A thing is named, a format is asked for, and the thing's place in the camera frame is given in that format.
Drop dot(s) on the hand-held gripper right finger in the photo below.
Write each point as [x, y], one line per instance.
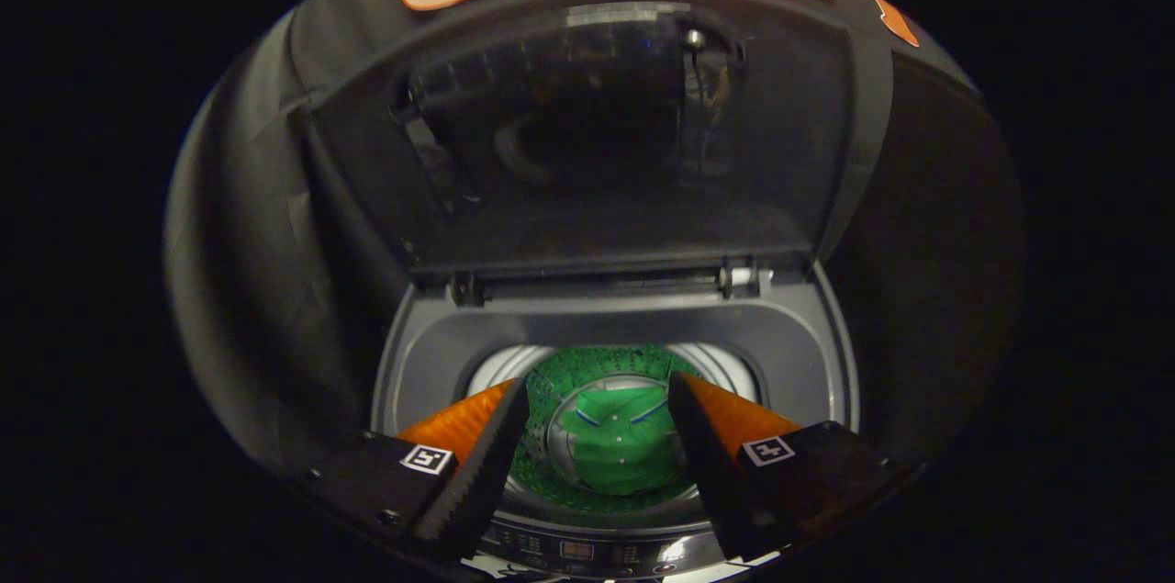
[714, 464]

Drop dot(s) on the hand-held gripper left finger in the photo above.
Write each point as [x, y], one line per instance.
[482, 464]

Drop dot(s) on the green polo shirt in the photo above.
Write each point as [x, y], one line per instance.
[620, 450]

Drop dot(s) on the grey washing machine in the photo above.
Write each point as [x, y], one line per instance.
[606, 326]

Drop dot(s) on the black backdrop cloth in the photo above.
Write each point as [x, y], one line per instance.
[239, 243]

